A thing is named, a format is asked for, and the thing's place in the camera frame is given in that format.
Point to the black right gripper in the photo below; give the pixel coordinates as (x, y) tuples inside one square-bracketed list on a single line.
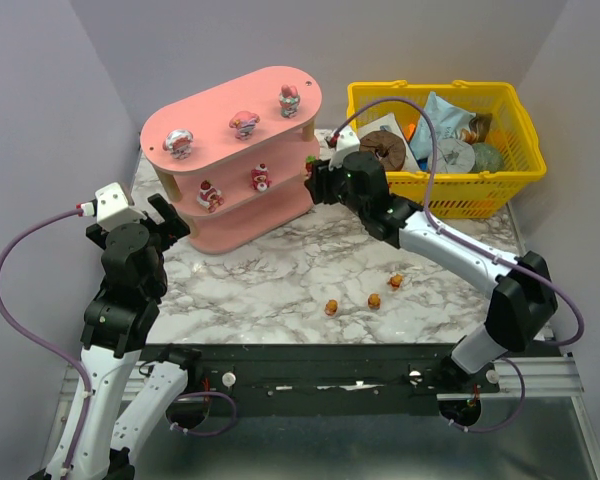
[(321, 181)]

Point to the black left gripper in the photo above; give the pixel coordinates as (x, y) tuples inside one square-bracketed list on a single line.
[(161, 223)]

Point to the strawberry donut toy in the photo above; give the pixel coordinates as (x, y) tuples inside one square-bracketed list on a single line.
[(309, 162)]

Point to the red white bow toy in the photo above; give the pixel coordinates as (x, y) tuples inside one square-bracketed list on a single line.
[(209, 197)]

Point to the pink strawberry bear toy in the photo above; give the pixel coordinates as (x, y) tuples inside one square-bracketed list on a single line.
[(260, 178)]

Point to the pink white hooded toy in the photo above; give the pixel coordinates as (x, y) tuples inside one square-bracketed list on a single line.
[(178, 143)]

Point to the pink flower-ring bunny toy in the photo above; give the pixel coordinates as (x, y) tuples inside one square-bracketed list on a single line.
[(289, 100)]

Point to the pink wide-eared toy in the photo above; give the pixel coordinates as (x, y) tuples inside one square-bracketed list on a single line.
[(244, 122)]

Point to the orange bear toy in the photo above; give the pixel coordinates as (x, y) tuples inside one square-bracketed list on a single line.
[(331, 307), (374, 301), (395, 281)]

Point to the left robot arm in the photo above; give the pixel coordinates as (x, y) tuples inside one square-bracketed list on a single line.
[(102, 439)]

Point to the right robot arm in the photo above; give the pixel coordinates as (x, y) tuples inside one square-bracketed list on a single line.
[(520, 302)]

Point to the pink three-tier shelf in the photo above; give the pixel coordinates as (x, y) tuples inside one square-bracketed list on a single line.
[(282, 144)]

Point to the brown round cake pack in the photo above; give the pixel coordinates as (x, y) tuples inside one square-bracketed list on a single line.
[(388, 148)]

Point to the white flat packet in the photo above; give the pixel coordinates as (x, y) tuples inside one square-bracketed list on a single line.
[(386, 123)]

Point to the grey round cake pack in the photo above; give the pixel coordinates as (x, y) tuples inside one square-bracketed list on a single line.
[(453, 157)]

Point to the light blue snack bag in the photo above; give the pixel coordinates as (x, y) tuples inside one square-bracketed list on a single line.
[(448, 120)]

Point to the yellow plastic basket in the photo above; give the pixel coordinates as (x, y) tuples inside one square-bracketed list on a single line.
[(512, 133)]

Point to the green round cake pack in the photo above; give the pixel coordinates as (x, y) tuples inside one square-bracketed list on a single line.
[(487, 158)]

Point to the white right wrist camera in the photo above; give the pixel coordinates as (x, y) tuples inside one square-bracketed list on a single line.
[(342, 144)]

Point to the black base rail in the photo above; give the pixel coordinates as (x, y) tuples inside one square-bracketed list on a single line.
[(189, 383)]

